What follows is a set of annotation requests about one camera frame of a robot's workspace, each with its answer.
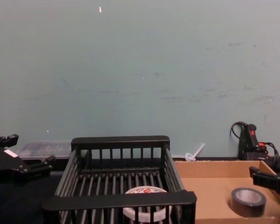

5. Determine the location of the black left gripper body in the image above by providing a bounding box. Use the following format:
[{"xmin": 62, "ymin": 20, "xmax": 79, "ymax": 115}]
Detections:
[{"xmin": 0, "ymin": 142, "xmax": 30, "ymax": 187}]

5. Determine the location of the clear plastic case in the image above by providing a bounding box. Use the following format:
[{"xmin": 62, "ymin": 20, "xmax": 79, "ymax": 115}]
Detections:
[{"xmin": 18, "ymin": 140, "xmax": 72, "ymax": 161}]

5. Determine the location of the roll of silver tape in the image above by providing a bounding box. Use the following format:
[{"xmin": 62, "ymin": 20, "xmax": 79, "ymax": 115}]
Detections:
[{"xmin": 231, "ymin": 187, "xmax": 267, "ymax": 217}]

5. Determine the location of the shallow brown cardboard tray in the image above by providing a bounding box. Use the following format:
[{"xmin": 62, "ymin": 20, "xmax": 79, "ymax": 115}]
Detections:
[{"xmin": 174, "ymin": 160, "xmax": 280, "ymax": 224}]

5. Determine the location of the black rack with steel bars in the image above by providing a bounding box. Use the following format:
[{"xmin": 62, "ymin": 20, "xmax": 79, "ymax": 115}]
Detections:
[{"xmin": 41, "ymin": 135, "xmax": 198, "ymax": 224}]

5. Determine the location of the roll of white tape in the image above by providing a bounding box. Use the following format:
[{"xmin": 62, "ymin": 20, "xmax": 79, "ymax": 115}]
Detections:
[{"xmin": 122, "ymin": 186, "xmax": 175, "ymax": 222}]

